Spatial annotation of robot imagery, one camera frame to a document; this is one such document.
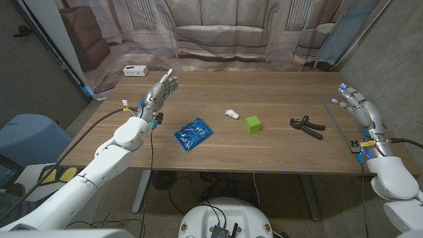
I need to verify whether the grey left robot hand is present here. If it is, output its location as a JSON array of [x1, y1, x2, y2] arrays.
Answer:
[[135, 68, 180, 124]]

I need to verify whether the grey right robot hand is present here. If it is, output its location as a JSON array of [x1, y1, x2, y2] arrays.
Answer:
[[331, 83, 386, 133]]

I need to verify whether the black grip strengthener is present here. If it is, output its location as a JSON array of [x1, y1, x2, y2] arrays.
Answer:
[[289, 115, 327, 141]]

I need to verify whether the blue gel bag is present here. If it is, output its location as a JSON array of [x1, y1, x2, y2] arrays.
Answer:
[[172, 117, 214, 153]]

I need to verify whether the green cube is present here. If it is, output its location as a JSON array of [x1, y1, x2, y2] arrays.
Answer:
[[245, 115, 262, 134]]

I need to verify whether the white power outlet box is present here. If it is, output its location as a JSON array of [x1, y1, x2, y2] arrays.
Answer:
[[122, 65, 149, 77]]

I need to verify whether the blue-grey leaning panel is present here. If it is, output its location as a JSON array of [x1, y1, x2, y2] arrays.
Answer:
[[313, 0, 379, 69]]

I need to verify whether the black round floor fan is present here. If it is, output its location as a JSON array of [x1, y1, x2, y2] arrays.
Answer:
[[151, 170, 178, 192]]

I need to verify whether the printed living room backdrop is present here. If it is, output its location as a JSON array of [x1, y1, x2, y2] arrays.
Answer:
[[54, 0, 393, 100]]

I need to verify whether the grey metal table leg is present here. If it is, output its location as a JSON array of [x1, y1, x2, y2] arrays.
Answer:
[[299, 174, 322, 222], [131, 169, 152, 214]]

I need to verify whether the white board with yellow marks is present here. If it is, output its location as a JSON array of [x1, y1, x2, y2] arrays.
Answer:
[[15, 162, 103, 202]]

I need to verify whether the blue plastic bin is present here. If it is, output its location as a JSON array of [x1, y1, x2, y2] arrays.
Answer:
[[0, 113, 63, 169]]

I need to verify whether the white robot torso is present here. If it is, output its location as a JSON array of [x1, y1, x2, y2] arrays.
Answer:
[[178, 197, 274, 238]]

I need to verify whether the person leg in jeans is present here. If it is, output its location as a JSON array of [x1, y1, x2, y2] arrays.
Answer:
[[0, 183, 37, 229]]

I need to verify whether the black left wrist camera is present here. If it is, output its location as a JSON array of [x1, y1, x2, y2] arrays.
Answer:
[[152, 112, 165, 130]]

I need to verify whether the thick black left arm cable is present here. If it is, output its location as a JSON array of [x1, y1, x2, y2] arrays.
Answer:
[[0, 107, 139, 224]]

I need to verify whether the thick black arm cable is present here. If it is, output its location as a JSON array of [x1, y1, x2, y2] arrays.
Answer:
[[0, 107, 139, 224], [389, 138, 423, 149]]

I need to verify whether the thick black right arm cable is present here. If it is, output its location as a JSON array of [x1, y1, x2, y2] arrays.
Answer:
[[389, 138, 423, 149]]

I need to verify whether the thin black left wrist cable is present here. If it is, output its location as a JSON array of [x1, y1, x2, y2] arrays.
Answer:
[[140, 128, 155, 238]]

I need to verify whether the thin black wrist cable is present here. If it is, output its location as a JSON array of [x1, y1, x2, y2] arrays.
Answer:
[[140, 128, 155, 238], [360, 163, 368, 238]]

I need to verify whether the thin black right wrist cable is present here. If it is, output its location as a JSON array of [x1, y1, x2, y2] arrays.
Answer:
[[360, 163, 368, 238]]

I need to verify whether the black floor cable tangle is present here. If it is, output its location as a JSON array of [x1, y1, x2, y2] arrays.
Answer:
[[167, 171, 255, 216]]

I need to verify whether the white floor cable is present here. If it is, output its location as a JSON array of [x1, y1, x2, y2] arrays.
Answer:
[[252, 173, 262, 211]]

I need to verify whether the black door handle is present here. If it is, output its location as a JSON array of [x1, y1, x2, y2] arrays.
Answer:
[[13, 25, 34, 38]]

